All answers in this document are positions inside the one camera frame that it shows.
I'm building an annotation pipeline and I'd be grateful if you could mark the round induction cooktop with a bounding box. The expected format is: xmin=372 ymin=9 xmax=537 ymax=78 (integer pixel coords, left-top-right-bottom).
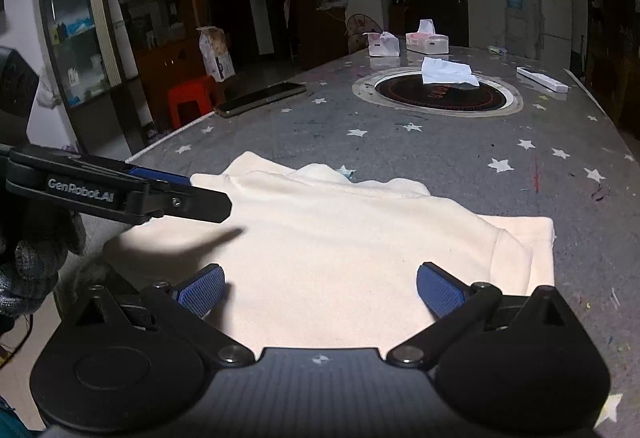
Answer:
xmin=352 ymin=66 xmax=524 ymax=118

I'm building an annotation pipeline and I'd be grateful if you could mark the white paper bag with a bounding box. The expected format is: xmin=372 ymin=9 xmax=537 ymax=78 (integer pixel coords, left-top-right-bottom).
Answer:
xmin=198 ymin=26 xmax=235 ymax=83

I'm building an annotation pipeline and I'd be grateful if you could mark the small white tissue pack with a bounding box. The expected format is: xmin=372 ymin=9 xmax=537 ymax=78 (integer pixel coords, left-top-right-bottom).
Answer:
xmin=364 ymin=32 xmax=400 ymax=58

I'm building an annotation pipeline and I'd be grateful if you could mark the small clear lidded container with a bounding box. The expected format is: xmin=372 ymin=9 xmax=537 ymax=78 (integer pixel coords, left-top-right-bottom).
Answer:
xmin=487 ymin=46 xmax=508 ymax=54

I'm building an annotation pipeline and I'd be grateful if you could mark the glass door display cabinet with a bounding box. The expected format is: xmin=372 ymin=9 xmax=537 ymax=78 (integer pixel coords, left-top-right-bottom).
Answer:
xmin=37 ymin=0 xmax=153 ymax=160

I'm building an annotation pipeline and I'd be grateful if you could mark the gloved hand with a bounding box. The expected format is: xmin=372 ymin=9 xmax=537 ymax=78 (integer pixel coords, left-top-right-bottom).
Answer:
xmin=1 ymin=193 xmax=86 ymax=333

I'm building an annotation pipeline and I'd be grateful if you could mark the cream garment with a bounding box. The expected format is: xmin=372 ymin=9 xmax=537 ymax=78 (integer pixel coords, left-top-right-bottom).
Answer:
xmin=103 ymin=152 xmax=554 ymax=352

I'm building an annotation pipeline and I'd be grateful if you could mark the white remote control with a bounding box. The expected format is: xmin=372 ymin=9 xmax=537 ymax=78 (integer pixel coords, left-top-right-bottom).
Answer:
xmin=516 ymin=66 xmax=568 ymax=94

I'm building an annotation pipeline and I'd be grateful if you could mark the black smartphone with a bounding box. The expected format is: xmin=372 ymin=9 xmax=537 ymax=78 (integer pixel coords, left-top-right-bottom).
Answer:
xmin=214 ymin=82 xmax=307 ymax=118

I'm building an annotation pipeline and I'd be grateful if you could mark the dark wooden shelf right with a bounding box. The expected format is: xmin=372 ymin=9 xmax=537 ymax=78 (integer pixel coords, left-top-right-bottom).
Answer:
xmin=586 ymin=0 xmax=639 ymax=136

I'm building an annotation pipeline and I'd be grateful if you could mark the red plastic stool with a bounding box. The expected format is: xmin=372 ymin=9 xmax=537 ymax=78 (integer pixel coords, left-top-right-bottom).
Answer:
xmin=167 ymin=75 xmax=224 ymax=129

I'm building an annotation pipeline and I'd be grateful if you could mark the white tissue on cooktop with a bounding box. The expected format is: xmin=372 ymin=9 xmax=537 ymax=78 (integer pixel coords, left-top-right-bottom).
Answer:
xmin=421 ymin=57 xmax=480 ymax=87

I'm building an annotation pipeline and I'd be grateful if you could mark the white refrigerator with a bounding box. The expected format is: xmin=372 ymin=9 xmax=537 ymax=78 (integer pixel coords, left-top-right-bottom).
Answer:
xmin=536 ymin=0 xmax=573 ymax=68

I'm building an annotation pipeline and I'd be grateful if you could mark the water dispenser with bottle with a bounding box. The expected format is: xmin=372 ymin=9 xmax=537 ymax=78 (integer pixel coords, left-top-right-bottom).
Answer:
xmin=504 ymin=0 xmax=527 ymax=57

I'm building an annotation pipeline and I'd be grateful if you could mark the pink white tissue box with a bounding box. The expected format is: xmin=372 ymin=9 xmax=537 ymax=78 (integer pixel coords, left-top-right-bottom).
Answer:
xmin=406 ymin=19 xmax=449 ymax=56

